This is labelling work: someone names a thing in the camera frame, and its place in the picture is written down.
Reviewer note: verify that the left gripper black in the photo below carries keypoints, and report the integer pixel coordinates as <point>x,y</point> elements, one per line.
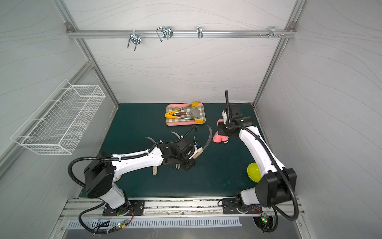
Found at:
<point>189,163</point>

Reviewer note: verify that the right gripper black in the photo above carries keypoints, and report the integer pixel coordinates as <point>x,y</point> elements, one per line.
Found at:
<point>222,129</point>

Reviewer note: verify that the pink rag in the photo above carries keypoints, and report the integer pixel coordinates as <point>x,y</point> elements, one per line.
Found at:
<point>220,139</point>

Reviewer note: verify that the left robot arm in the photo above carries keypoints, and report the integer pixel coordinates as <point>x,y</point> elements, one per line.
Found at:
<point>101,172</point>

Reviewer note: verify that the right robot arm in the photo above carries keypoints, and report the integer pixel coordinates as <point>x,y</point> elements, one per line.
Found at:
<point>276,188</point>

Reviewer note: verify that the pink checkered tray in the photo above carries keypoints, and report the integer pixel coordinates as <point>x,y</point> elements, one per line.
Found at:
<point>179,122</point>

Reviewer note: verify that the small metal spatula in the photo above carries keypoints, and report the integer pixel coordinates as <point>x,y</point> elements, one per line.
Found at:
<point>194,113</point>

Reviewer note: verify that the yellow tipped metal tongs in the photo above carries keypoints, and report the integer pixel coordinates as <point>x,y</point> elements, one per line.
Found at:
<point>188,107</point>

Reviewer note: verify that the lime green bowl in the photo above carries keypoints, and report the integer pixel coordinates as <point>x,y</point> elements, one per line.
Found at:
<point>253,172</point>

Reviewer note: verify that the white vent strip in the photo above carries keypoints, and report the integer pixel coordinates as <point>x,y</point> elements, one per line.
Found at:
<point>151,223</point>

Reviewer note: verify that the small metal hook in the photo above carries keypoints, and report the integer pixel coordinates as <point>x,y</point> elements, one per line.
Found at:
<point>200,32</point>

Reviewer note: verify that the metal U-bolt clamp middle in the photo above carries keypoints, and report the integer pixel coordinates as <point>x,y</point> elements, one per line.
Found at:
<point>164,32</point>

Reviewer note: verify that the metal u-bolt clamp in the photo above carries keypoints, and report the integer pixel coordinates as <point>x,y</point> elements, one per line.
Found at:
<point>164,32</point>
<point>134,40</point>

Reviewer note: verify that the metal U-bolt clamp left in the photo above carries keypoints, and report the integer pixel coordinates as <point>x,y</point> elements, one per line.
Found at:
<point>134,40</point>

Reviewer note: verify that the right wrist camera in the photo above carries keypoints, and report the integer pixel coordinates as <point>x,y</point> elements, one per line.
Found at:
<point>224,114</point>

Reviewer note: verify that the white rope ball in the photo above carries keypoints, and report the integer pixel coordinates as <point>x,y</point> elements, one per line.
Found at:
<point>115,179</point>

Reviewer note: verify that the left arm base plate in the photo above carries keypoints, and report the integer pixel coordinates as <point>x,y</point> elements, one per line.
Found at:
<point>129,208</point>

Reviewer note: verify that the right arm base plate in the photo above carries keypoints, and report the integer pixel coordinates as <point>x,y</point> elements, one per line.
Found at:
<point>232,206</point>

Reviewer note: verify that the metal bracket with bolts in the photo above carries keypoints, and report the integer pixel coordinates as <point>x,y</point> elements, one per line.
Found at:
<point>272,33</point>

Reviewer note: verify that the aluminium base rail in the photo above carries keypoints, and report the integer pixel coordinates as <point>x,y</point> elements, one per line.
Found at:
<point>160,208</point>

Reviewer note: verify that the aluminium crossbar rail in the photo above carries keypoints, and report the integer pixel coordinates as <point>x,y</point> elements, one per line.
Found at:
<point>179,34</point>

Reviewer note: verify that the white wire basket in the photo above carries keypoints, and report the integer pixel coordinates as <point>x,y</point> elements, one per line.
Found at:
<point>58,125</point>

